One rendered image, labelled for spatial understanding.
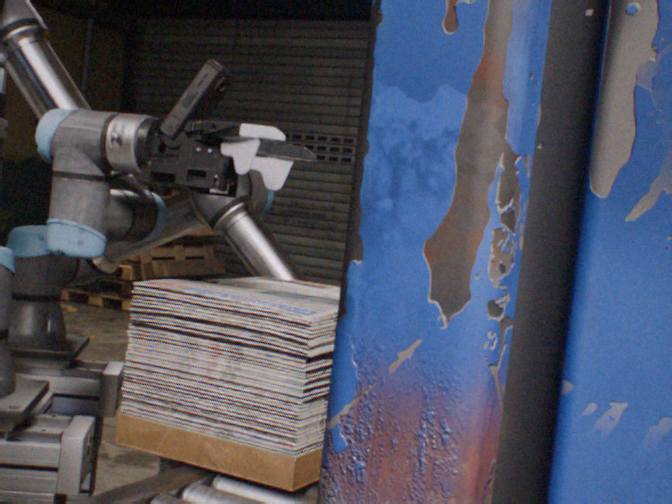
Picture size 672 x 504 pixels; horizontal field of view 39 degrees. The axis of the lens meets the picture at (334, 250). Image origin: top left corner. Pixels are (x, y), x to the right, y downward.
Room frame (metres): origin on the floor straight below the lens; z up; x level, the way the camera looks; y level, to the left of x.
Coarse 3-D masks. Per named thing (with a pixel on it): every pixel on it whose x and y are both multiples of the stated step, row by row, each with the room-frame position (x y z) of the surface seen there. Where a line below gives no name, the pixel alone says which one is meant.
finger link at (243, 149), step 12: (240, 132) 1.13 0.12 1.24; (252, 132) 1.12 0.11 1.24; (264, 132) 1.11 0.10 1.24; (276, 132) 1.11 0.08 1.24; (228, 144) 1.15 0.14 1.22; (240, 144) 1.14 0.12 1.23; (252, 144) 1.12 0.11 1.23; (228, 156) 1.15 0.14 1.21; (240, 156) 1.13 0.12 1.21; (252, 156) 1.12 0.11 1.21; (240, 168) 1.13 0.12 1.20
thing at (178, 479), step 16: (192, 464) 1.27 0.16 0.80; (144, 480) 1.17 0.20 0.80; (160, 480) 1.18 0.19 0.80; (176, 480) 1.19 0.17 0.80; (192, 480) 1.20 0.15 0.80; (208, 480) 1.22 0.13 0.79; (96, 496) 1.09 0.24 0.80; (112, 496) 1.10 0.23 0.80; (128, 496) 1.11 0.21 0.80; (144, 496) 1.11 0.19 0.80; (176, 496) 1.16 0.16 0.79
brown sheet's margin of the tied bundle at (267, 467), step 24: (120, 432) 1.30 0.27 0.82; (144, 432) 1.28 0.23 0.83; (168, 432) 1.26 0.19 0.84; (192, 432) 1.24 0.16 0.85; (168, 456) 1.26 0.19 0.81; (192, 456) 1.24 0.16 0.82; (216, 456) 1.23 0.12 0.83; (240, 456) 1.21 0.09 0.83; (264, 456) 1.19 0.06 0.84; (288, 456) 1.18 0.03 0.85; (312, 456) 1.21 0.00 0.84; (264, 480) 1.19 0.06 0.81; (288, 480) 1.18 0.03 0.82; (312, 480) 1.22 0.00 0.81
